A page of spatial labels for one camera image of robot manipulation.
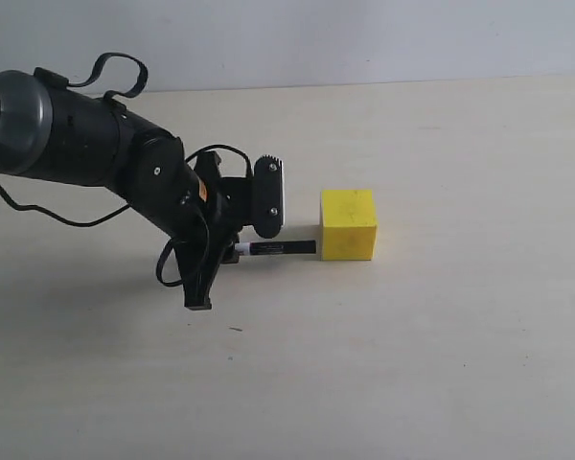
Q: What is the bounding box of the black and white marker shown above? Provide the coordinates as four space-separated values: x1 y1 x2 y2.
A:
234 240 317 256

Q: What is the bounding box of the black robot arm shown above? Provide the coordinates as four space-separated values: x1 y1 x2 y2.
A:
0 68 285 311

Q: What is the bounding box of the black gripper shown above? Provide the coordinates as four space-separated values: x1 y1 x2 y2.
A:
172 150 285 311

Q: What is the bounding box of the yellow cube block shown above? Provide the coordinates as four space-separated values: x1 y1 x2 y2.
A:
320 189 379 261

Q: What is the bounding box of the black cable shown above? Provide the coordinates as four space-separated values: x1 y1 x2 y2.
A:
0 52 250 288

